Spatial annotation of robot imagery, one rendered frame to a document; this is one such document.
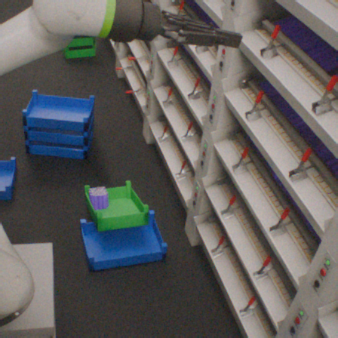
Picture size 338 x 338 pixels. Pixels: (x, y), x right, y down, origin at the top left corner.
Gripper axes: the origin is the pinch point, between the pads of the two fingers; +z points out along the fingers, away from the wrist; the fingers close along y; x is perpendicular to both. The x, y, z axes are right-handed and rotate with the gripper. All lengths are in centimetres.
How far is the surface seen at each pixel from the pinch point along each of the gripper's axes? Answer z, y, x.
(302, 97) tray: 21.6, 6.0, -7.9
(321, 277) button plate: 26, 35, -37
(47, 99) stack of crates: -11, -118, -88
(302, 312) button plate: 29, 35, -51
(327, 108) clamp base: 23.3, 13.2, -5.9
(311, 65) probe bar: 25.8, -1.1, -2.2
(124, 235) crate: 14, -41, -102
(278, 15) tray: 31.3, -30.0, 0.0
